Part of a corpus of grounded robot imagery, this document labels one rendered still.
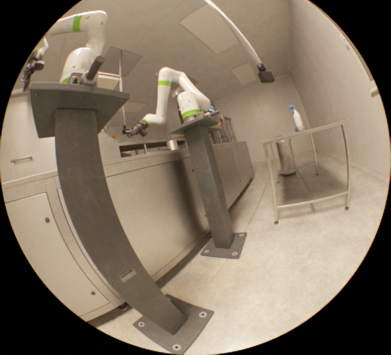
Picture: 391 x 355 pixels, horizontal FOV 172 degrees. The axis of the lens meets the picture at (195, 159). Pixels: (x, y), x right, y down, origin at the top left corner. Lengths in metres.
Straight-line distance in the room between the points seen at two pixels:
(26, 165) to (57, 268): 0.49
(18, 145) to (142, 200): 0.79
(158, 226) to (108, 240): 0.44
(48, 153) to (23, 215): 0.35
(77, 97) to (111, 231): 0.31
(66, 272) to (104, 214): 0.44
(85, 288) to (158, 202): 0.62
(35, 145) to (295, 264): 1.52
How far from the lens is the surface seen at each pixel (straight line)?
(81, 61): 0.48
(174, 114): 1.56
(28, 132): 0.91
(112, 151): 0.92
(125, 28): 2.26
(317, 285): 0.82
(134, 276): 0.42
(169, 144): 1.00
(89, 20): 0.85
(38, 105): 0.37
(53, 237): 0.64
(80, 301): 0.80
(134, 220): 0.67
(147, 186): 0.70
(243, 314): 0.74
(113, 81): 1.15
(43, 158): 0.83
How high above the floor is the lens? 0.70
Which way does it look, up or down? level
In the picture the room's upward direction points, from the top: 15 degrees counter-clockwise
